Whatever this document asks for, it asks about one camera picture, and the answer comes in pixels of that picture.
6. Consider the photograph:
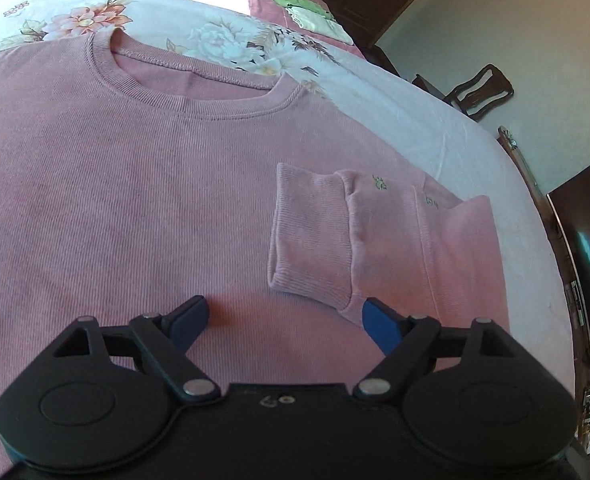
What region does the pink knit sweater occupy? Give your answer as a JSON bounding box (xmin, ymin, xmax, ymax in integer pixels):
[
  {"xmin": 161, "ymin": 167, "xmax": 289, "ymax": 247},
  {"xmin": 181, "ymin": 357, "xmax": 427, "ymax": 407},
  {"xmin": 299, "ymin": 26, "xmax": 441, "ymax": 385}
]
[{"xmin": 0, "ymin": 30, "xmax": 508, "ymax": 474}]

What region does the wooden tv cabinet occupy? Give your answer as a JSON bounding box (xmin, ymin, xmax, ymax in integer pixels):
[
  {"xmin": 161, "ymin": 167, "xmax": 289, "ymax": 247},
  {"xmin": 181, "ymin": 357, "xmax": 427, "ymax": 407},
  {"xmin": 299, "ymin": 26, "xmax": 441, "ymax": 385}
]
[{"xmin": 495, "ymin": 124, "xmax": 590, "ymax": 456}]

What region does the dark wooden chair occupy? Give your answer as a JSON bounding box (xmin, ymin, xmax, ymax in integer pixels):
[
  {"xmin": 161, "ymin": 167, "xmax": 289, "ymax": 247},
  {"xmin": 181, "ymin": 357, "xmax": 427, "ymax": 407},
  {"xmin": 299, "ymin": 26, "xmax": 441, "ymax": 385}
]
[{"xmin": 412, "ymin": 64, "xmax": 515, "ymax": 122}]

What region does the floral white bed sheet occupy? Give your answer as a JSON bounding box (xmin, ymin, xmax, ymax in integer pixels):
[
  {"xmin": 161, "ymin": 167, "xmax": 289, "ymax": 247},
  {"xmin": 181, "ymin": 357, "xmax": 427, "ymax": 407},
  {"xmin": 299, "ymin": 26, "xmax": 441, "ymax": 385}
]
[{"xmin": 0, "ymin": 0, "xmax": 576, "ymax": 401}]

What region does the pale folded cloth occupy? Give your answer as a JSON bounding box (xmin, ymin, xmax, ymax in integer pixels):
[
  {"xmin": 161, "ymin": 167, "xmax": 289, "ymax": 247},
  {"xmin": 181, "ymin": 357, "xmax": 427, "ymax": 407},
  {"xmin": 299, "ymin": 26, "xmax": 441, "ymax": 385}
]
[{"xmin": 287, "ymin": 6, "xmax": 355, "ymax": 46}]

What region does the green folded cloth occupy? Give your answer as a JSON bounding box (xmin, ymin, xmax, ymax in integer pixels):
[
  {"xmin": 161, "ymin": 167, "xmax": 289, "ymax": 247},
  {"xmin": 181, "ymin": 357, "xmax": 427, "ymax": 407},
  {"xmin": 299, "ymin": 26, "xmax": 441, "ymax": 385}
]
[{"xmin": 273, "ymin": 0, "xmax": 333, "ymax": 20}]

